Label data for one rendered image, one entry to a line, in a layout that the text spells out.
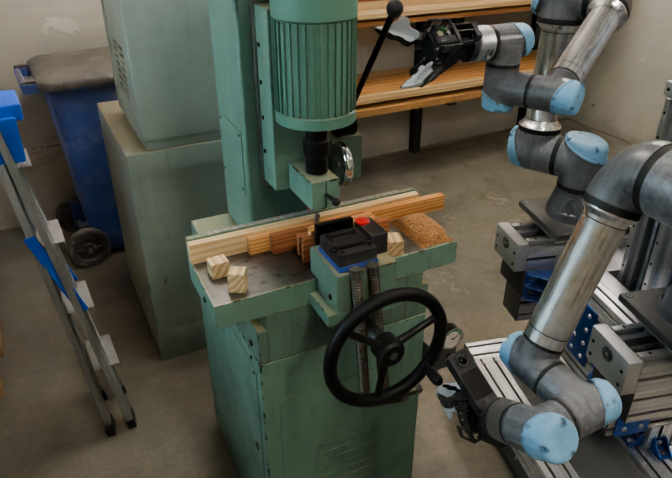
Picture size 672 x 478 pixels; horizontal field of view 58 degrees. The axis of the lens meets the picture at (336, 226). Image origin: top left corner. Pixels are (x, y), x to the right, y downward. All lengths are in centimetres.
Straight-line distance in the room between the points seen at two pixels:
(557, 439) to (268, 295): 62
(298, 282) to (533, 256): 76
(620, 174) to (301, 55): 62
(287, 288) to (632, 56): 400
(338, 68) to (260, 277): 47
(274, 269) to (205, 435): 101
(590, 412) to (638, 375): 38
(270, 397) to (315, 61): 76
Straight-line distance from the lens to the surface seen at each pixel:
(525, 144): 180
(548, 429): 103
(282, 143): 143
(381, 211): 151
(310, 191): 135
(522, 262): 180
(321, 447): 166
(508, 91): 143
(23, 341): 287
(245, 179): 155
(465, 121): 467
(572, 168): 177
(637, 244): 176
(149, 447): 225
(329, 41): 122
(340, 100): 127
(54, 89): 286
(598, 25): 158
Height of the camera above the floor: 163
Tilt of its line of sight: 29 degrees down
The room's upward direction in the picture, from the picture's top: straight up
